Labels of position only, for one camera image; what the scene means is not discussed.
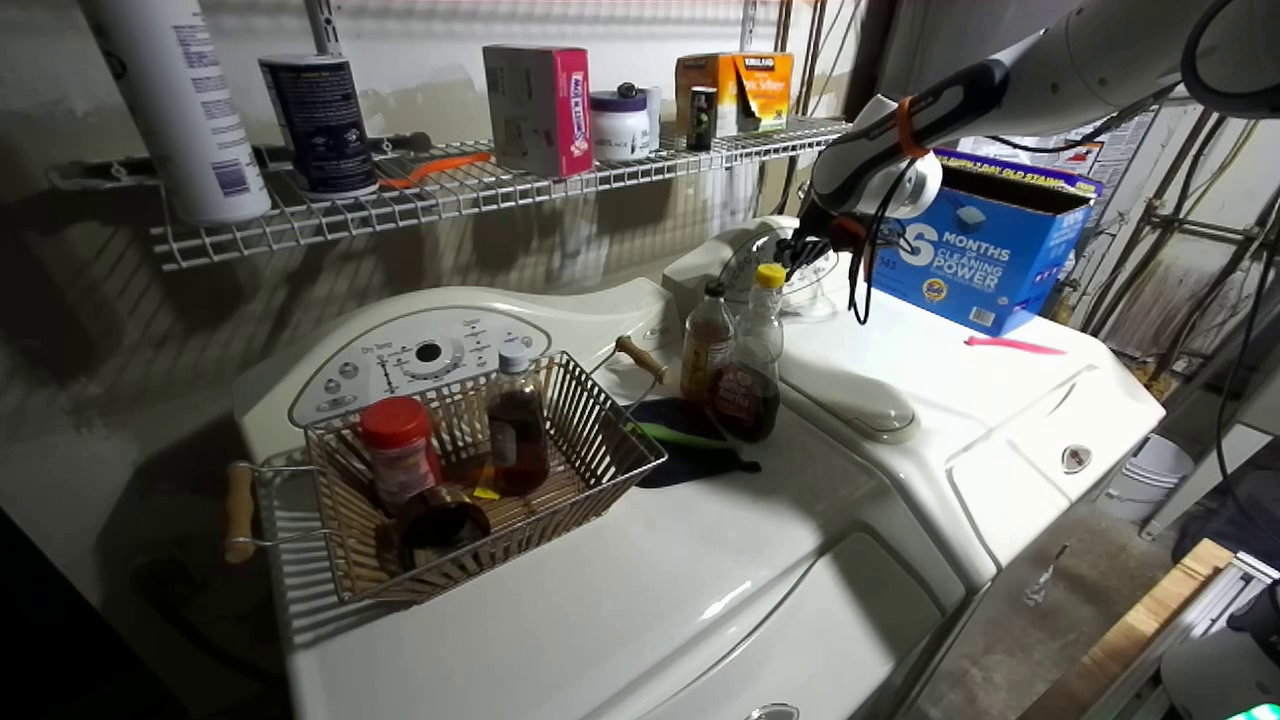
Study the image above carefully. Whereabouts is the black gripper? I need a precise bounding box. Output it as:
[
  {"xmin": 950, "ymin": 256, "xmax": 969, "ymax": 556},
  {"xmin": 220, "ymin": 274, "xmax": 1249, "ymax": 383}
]
[{"xmin": 774, "ymin": 206, "xmax": 879, "ymax": 285}]

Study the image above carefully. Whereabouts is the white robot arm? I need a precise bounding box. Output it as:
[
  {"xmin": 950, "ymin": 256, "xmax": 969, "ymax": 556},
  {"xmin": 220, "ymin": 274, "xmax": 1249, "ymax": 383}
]
[{"xmin": 776, "ymin": 0, "xmax": 1280, "ymax": 270}]

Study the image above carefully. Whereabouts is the white right washing machine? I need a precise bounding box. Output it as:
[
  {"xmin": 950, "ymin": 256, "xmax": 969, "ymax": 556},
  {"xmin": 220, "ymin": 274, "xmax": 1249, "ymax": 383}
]
[{"xmin": 657, "ymin": 213, "xmax": 1174, "ymax": 591}]

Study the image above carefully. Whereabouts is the white washing machine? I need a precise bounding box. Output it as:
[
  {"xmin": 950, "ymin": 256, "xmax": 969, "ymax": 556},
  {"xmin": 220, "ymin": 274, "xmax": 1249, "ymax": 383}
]
[
  {"xmin": 237, "ymin": 281, "xmax": 969, "ymax": 720},
  {"xmin": 657, "ymin": 213, "xmax": 1174, "ymax": 591}
]

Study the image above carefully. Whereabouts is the white left washing machine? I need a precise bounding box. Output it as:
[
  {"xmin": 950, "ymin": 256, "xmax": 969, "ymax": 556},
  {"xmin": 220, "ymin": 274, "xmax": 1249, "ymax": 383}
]
[{"xmin": 237, "ymin": 281, "xmax": 969, "ymax": 720}]

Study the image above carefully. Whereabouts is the clear bottle yellow cap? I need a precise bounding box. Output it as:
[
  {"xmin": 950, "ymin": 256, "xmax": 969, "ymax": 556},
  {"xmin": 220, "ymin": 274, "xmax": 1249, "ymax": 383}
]
[{"xmin": 710, "ymin": 259, "xmax": 794, "ymax": 450}]

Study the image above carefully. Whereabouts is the orange Kirkland box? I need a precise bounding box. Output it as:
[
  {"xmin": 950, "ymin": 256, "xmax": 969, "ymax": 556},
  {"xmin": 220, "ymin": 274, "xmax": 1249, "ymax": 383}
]
[{"xmin": 676, "ymin": 54, "xmax": 794, "ymax": 136}]

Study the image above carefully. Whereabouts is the clear bottle brown liquid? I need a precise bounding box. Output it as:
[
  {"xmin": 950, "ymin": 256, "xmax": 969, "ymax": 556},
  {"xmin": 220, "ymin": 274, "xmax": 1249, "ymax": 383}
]
[{"xmin": 681, "ymin": 281, "xmax": 731, "ymax": 404}]

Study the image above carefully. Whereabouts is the small black box on shelf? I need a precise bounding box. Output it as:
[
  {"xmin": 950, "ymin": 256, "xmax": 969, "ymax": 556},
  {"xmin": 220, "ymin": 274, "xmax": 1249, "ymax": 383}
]
[{"xmin": 687, "ymin": 83, "xmax": 716, "ymax": 151}]

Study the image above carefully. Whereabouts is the blue orange detergent box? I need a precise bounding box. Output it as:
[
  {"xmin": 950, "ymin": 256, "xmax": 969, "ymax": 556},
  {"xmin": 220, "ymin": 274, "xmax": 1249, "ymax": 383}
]
[{"xmin": 872, "ymin": 151, "xmax": 1101, "ymax": 337}]

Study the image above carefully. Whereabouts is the pink pen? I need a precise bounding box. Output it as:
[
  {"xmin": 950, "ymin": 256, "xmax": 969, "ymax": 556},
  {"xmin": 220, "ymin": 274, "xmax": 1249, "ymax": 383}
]
[{"xmin": 961, "ymin": 337, "xmax": 1069, "ymax": 357}]

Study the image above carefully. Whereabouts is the white jar dark lid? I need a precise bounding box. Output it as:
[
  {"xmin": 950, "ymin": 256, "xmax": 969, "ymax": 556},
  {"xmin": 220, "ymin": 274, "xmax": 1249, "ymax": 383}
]
[{"xmin": 592, "ymin": 83, "xmax": 652, "ymax": 165}]

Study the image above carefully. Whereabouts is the pink grey box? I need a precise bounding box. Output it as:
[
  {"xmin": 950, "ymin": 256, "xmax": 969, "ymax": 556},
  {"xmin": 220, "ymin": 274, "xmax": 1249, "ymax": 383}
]
[{"xmin": 485, "ymin": 45, "xmax": 592, "ymax": 178}]

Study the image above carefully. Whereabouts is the dark sauce bottle in basket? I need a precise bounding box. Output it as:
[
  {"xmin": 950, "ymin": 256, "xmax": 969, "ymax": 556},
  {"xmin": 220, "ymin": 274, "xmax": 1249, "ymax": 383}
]
[{"xmin": 490, "ymin": 354, "xmax": 549, "ymax": 498}]

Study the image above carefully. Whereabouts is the red lid spice jar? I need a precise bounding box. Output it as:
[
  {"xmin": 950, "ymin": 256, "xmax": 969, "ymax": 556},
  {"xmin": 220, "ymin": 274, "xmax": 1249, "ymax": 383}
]
[{"xmin": 356, "ymin": 396, "xmax": 441, "ymax": 510}]

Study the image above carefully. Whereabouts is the dark cylindrical container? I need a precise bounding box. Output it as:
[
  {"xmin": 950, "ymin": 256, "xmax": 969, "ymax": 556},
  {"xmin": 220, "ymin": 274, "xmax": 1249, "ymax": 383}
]
[{"xmin": 261, "ymin": 55, "xmax": 375, "ymax": 197}]

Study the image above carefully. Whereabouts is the white tall spray can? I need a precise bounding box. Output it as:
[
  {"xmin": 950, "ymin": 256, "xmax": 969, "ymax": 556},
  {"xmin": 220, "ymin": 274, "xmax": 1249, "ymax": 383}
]
[{"xmin": 78, "ymin": 0, "xmax": 274, "ymax": 223}]

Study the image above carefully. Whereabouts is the wire basket with wooden handles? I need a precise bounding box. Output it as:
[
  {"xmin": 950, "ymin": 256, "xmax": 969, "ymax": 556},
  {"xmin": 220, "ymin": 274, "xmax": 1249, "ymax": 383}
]
[{"xmin": 225, "ymin": 354, "xmax": 669, "ymax": 647}]

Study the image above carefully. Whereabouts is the white wire shelf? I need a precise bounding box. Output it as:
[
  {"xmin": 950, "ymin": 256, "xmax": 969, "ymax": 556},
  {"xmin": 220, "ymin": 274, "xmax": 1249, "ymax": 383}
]
[{"xmin": 148, "ymin": 122, "xmax": 844, "ymax": 274}]

